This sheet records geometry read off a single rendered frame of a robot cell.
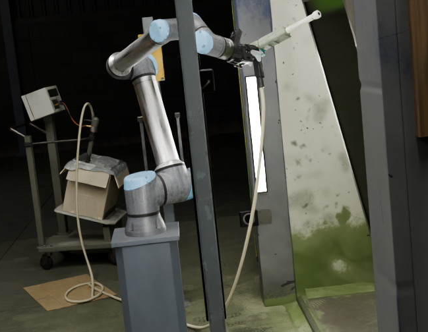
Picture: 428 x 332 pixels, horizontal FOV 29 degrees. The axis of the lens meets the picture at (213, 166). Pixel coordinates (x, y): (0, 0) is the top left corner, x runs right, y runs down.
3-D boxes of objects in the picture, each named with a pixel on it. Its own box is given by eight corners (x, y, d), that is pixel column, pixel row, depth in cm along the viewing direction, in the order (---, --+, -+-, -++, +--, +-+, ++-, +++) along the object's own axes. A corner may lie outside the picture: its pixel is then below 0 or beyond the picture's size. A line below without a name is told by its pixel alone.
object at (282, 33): (238, 96, 364) (231, 49, 371) (245, 98, 368) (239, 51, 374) (322, 55, 332) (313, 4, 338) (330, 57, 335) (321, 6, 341)
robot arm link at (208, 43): (197, 24, 338) (209, 37, 332) (219, 30, 346) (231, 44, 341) (186, 42, 342) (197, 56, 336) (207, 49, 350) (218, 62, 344)
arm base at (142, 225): (124, 238, 370) (121, 217, 369) (126, 229, 389) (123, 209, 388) (166, 234, 371) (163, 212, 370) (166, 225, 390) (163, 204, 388)
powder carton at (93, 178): (72, 195, 625) (81, 145, 617) (126, 209, 621) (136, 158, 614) (49, 210, 572) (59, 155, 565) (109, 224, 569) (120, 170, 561)
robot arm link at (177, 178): (157, 209, 387) (115, 62, 400) (189, 202, 396) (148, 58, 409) (171, 201, 374) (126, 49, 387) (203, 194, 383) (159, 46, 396)
